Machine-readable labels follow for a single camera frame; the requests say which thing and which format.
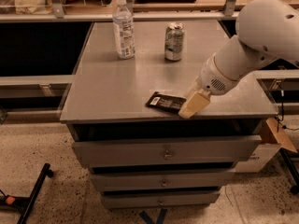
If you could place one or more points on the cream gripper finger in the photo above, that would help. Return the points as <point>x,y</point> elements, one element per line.
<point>195,86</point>
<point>195,103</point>

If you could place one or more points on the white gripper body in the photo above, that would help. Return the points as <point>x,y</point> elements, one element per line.
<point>213,78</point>

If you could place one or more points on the black rxbar chocolate wrapper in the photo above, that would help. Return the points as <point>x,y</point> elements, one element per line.
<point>165,102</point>

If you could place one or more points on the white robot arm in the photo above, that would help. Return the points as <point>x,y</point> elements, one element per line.
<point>266,30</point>

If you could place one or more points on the green 7up can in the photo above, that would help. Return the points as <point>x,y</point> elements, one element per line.
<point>173,43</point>

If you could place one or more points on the top grey drawer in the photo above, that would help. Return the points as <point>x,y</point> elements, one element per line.
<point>158,151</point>

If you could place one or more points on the grey drawer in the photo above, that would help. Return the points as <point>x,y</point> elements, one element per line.
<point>200,197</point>
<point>158,151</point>
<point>162,180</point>

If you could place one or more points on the grey drawer cabinet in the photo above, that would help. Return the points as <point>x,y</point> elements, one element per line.
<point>244,120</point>

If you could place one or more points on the cardboard box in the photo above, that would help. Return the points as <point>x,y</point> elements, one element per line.
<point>274,139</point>

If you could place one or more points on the clear plastic water bottle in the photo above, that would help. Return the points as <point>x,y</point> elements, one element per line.
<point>123,26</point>

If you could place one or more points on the middle grey drawer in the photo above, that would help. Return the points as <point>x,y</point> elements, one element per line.
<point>162,180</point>

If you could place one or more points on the bottom grey drawer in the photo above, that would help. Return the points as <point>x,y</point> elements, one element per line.
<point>200,197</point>

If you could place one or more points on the black stand leg right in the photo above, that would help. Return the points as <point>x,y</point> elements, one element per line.
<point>291,159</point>

